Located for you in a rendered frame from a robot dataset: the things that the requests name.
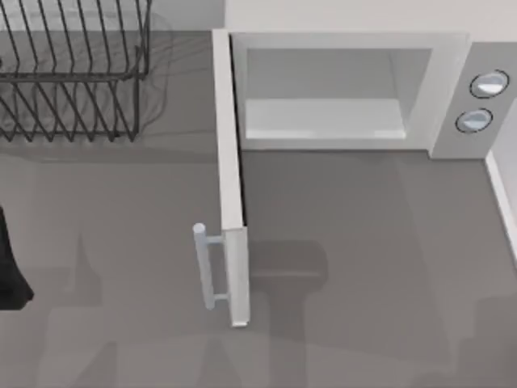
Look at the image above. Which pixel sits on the pale microwave door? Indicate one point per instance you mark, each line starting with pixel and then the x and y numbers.
pixel 230 182

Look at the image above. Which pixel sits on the pale microwave oven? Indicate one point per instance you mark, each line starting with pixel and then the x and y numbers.
pixel 444 101

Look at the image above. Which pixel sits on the round microwave knob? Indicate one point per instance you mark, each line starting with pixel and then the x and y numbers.
pixel 489 83
pixel 473 120

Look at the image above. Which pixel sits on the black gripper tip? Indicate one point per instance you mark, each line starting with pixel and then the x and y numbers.
pixel 11 271

